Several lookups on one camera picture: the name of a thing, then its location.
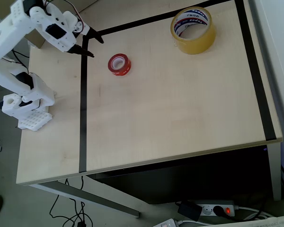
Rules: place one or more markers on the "red tape roll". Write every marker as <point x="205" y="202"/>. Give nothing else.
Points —
<point x="119" y="64"/>

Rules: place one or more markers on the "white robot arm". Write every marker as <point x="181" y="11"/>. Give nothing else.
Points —
<point x="4" y="42"/>

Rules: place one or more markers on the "yellow tape roll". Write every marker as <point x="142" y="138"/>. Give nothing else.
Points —
<point x="198" y="43"/>

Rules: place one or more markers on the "grey table crossbar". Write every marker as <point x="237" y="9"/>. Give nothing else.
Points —
<point x="90" y="196"/>

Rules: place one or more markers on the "white power strip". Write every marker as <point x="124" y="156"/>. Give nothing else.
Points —
<point x="166" y="223"/>

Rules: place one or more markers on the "black power adapter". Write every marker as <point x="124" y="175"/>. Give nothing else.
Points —
<point x="189" y="211"/>

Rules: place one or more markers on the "grey power strip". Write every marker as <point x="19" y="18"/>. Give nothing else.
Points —
<point x="208" y="210"/>

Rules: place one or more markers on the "black round plug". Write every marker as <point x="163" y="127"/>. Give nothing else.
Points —
<point x="218" y="210"/>

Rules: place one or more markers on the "grey table leg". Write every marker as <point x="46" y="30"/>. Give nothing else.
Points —
<point x="274" y="170"/>

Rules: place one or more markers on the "white perforated base plate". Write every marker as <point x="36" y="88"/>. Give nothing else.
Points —
<point x="34" y="120"/>

